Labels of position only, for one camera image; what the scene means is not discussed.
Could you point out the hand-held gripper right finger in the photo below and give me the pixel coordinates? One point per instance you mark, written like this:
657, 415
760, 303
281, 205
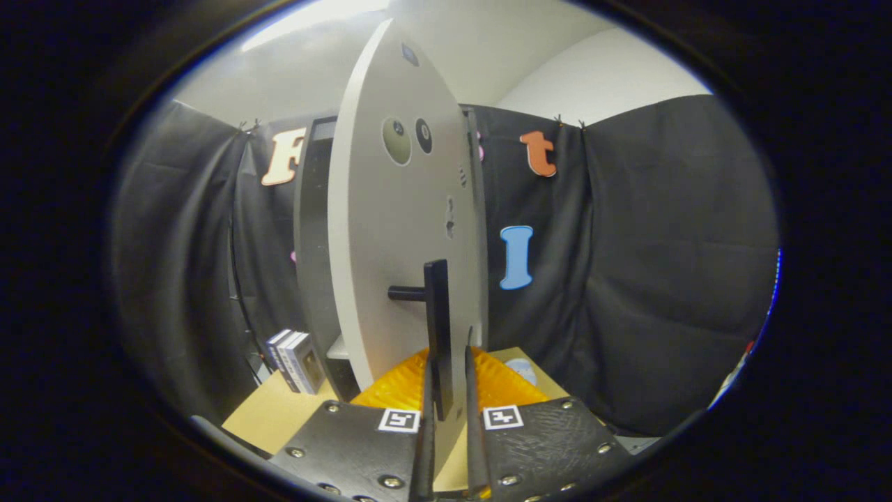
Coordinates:
477, 453

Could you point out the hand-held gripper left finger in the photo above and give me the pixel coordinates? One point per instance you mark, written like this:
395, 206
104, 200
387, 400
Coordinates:
423, 460

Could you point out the white and blue tube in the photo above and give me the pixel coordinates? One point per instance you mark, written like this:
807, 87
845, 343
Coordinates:
521, 369

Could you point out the white cabinet door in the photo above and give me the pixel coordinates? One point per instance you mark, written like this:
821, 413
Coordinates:
376, 244

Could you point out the grey cover book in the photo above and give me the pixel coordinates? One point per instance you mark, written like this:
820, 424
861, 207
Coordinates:
310, 366

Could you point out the dark grey cabinet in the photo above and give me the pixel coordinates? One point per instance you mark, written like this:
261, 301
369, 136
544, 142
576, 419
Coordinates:
313, 265

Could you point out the black backdrop cloth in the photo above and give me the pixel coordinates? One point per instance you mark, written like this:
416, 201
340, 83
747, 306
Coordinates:
662, 244

